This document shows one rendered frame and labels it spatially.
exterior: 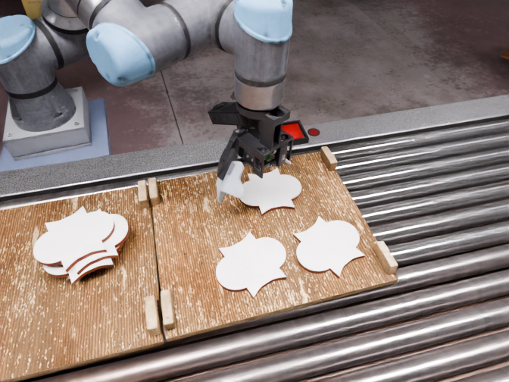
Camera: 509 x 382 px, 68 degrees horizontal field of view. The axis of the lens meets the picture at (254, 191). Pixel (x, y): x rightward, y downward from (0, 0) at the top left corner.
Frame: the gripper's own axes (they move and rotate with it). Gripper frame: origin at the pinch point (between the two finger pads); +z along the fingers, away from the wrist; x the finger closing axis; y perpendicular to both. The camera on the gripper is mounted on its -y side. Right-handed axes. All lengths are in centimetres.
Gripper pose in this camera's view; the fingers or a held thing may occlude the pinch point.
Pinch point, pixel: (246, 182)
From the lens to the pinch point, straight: 73.6
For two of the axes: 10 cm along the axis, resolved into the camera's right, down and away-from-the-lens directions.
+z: -0.4, 6.8, 7.3
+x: 7.3, -4.9, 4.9
